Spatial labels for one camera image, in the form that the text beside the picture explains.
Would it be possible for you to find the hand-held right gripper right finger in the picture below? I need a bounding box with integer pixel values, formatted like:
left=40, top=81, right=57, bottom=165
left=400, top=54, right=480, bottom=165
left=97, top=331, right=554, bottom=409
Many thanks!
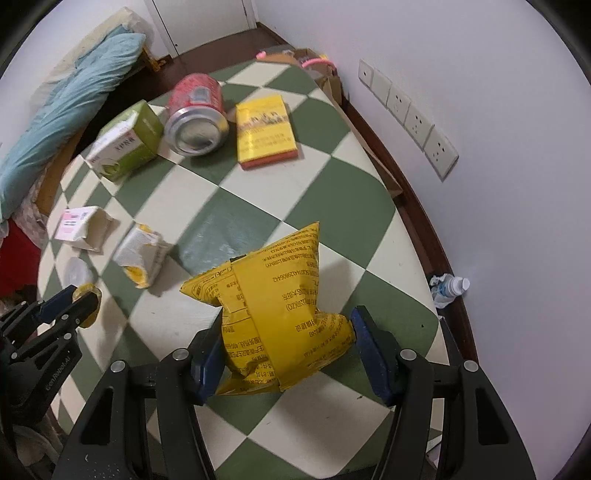
left=349, top=305, right=539, bottom=480

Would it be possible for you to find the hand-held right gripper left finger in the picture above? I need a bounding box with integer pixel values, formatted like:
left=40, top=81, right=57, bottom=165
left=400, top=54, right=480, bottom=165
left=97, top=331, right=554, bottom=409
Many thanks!
left=51, top=318, right=227, bottom=480

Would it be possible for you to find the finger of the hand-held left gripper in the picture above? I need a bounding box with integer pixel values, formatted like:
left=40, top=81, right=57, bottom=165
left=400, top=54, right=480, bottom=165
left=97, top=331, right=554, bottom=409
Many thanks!
left=14, top=291, right=101, bottom=366
left=0, top=285, right=78, bottom=343

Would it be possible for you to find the small yellow wrapper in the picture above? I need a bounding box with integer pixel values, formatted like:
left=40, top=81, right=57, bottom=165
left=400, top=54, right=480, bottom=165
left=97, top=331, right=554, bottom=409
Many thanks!
left=74, top=285, right=102, bottom=330

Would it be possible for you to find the yellow snack bag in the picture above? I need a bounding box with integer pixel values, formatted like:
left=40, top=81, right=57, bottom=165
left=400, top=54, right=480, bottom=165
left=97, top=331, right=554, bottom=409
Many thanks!
left=180, top=222, right=357, bottom=397

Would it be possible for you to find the green white carton box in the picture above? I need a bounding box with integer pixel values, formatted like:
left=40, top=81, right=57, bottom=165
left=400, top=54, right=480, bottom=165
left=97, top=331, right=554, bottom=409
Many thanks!
left=84, top=100, right=165, bottom=183

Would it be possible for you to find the yellow box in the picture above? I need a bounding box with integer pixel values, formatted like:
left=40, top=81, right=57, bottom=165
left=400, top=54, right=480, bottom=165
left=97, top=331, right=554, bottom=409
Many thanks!
left=235, top=93, right=299, bottom=171

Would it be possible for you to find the red soda can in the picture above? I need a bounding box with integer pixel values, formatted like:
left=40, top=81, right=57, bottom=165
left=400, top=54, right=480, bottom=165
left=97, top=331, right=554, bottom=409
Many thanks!
left=164, top=74, right=230, bottom=157

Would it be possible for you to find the clear plastic lid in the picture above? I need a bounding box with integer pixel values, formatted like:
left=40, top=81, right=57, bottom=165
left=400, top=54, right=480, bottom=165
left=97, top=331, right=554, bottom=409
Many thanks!
left=62, top=257, right=95, bottom=289

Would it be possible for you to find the red bed sheet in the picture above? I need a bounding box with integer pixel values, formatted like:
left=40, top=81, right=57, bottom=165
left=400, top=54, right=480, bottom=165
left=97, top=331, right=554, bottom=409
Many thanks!
left=0, top=217, right=44, bottom=298

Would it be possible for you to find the torn white box pink label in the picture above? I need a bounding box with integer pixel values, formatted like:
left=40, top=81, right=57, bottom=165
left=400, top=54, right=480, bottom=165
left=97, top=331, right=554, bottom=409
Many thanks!
left=54, top=206, right=115, bottom=253

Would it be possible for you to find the pale patterned bed sheet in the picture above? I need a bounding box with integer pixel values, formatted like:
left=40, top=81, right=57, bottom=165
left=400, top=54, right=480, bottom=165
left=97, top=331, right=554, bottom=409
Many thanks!
left=21, top=185, right=49, bottom=247

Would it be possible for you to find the torn white yellow packet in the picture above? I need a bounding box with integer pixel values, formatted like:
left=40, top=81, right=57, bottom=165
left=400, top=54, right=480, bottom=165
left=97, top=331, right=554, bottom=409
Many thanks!
left=113, top=223, right=172, bottom=289

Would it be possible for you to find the crushed clear plastic bottle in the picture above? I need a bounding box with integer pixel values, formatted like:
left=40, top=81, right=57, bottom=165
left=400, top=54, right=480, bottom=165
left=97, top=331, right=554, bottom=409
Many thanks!
left=429, top=273, right=472, bottom=309

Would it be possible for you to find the green white checkered tablecloth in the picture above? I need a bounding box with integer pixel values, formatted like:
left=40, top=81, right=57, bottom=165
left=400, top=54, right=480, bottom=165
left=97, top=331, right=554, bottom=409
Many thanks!
left=37, top=60, right=451, bottom=480

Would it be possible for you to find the bed with blue duvet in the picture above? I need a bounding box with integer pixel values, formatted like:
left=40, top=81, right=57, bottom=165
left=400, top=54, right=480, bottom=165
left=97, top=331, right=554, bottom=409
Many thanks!
left=0, top=25, right=147, bottom=221

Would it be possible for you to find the brown cardboard box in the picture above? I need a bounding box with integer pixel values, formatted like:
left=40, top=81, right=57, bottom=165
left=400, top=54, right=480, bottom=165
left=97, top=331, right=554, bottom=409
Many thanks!
left=259, top=46, right=345, bottom=107

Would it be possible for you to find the pink plastic hoop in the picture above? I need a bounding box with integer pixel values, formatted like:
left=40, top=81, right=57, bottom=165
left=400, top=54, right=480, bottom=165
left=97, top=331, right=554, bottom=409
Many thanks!
left=302, top=55, right=335, bottom=75

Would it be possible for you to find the white door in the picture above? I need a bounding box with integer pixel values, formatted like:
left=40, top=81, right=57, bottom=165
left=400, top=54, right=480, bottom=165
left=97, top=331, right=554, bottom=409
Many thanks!
left=150, top=0, right=257, bottom=58

